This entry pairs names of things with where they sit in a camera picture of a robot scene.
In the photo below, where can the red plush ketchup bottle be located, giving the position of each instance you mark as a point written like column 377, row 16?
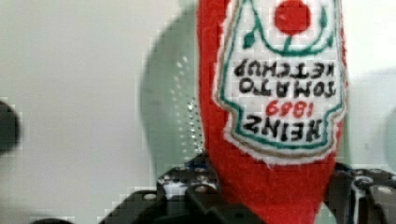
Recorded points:
column 273, row 95

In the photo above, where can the black cup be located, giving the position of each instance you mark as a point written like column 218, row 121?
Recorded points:
column 10, row 128

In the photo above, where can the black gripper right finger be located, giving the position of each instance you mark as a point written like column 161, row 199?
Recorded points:
column 361, row 196

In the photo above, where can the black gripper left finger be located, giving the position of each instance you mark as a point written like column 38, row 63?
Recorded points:
column 187, row 194

